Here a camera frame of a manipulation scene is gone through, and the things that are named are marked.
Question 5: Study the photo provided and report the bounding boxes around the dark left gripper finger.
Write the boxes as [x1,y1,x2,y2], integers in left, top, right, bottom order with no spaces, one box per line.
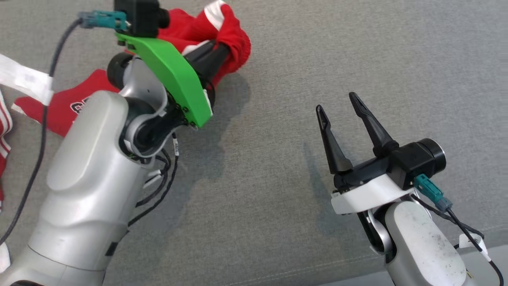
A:
[186,41,229,68]
[194,46,231,86]

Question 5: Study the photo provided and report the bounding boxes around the thin black left arm cables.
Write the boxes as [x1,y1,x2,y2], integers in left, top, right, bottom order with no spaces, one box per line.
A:
[127,133,180,228]

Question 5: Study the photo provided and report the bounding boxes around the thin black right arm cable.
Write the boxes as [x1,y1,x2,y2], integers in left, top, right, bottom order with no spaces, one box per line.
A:
[411,194,505,286]

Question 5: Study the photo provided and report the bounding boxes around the red shorts with white stripes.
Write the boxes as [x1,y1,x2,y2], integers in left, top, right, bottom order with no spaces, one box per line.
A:
[11,0,252,138]

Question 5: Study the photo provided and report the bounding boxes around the red shirt with white sleeves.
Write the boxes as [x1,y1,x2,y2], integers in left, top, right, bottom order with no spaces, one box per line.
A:
[0,91,13,274]

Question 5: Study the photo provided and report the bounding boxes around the white paper tape label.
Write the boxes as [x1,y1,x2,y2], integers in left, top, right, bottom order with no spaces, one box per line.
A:
[0,54,54,106]

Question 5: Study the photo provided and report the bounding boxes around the teal left camera connector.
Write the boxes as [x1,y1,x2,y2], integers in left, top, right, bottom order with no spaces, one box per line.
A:
[77,10,129,31]

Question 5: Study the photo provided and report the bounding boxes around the thick dark left camera cable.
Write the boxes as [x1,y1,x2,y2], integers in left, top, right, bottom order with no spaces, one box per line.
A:
[0,18,84,245]

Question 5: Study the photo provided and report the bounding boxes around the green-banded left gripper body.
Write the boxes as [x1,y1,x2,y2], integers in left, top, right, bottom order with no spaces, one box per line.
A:
[115,33,217,129]

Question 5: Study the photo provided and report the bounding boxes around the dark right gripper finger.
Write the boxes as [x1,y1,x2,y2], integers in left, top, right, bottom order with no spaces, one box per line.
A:
[349,92,399,158]
[316,104,354,174]

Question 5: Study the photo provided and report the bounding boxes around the small white cable tag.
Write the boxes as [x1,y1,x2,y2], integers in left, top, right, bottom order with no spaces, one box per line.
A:
[458,234,488,251]

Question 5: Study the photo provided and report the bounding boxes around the grey fabric sofa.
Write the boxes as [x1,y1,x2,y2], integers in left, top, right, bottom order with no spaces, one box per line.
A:
[0,0,508,286]

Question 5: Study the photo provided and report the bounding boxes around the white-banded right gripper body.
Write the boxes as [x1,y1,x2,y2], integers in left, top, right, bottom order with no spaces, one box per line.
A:
[331,153,416,216]

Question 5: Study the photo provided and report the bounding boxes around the teal right camera connector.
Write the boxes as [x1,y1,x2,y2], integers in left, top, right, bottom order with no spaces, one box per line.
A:
[414,174,454,212]

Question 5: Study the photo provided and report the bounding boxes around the teal camera connector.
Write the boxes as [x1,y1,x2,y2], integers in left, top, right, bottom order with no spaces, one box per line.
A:
[77,10,129,31]
[414,174,454,212]

